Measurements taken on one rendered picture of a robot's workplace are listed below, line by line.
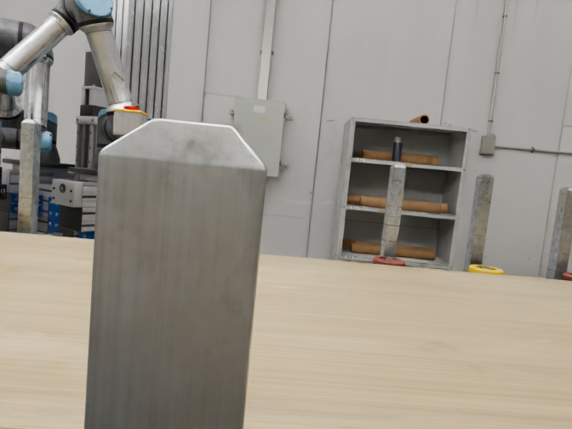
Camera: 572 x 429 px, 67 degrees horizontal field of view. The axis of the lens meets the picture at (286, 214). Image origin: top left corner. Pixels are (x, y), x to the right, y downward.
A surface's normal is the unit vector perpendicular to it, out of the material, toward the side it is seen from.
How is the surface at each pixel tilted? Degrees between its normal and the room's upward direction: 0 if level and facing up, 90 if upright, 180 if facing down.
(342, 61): 90
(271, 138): 90
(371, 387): 0
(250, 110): 90
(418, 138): 90
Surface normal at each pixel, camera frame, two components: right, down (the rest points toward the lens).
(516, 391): 0.10, -0.99
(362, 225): -0.03, 0.10
